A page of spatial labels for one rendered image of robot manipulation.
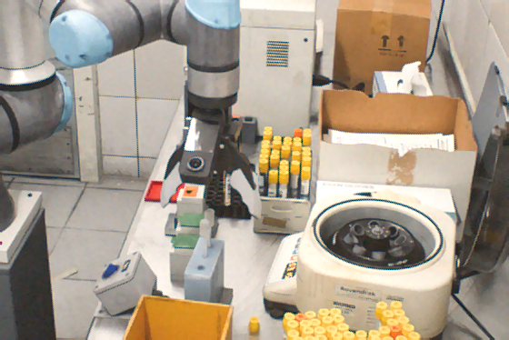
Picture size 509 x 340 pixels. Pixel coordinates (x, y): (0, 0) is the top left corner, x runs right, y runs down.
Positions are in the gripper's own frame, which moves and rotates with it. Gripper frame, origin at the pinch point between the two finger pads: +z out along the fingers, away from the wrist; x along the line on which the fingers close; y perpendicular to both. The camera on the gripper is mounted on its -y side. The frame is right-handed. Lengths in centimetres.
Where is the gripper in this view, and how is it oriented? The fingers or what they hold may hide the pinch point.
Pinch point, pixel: (209, 216)
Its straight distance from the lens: 132.6
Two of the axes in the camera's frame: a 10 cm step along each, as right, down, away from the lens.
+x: -9.8, -1.0, 1.7
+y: 1.9, -4.3, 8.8
